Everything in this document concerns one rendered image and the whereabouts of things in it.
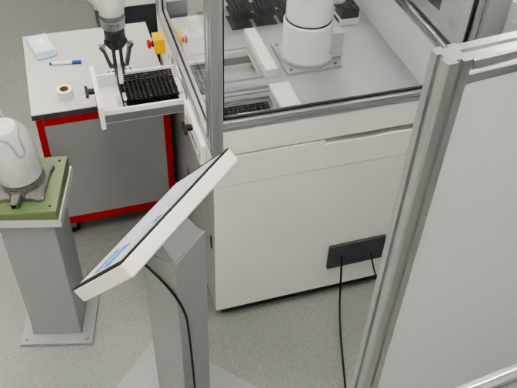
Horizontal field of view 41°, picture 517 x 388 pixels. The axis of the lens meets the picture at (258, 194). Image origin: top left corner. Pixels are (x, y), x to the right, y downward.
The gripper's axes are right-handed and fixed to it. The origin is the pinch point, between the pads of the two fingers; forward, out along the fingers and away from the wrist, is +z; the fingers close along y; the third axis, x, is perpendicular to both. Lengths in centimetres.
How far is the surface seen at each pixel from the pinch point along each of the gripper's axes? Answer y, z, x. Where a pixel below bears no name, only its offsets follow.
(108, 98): -5.2, 16.3, 8.6
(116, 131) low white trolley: -3.7, 39.8, 16.4
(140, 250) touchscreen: -9, -19, -107
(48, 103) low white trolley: -29.1, 23.7, 21.7
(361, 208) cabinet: 85, 48, -50
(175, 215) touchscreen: 2, -18, -97
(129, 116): 0.7, 14.7, -7.7
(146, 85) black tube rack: 10.1, 10.1, 4.8
